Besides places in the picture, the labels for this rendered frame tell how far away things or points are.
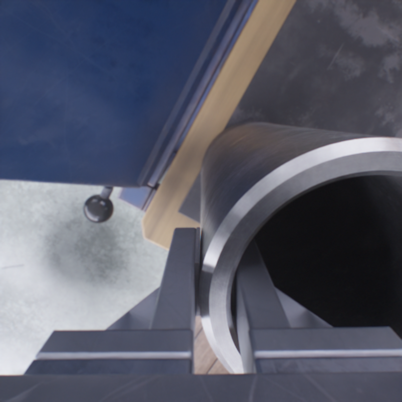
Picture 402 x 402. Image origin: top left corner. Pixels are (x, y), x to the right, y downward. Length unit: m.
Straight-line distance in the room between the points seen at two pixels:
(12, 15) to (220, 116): 0.23
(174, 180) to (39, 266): 1.22
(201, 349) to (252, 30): 1.18
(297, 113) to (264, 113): 0.04
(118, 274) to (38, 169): 1.16
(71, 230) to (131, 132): 1.09
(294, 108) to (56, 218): 1.18
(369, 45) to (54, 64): 0.34
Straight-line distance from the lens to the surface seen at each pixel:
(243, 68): 0.38
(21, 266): 1.58
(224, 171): 0.17
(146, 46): 0.31
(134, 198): 0.41
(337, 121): 0.41
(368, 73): 0.42
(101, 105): 0.30
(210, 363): 1.39
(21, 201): 1.45
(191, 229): 0.15
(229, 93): 0.38
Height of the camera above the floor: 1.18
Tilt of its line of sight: 74 degrees down
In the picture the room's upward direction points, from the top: 179 degrees counter-clockwise
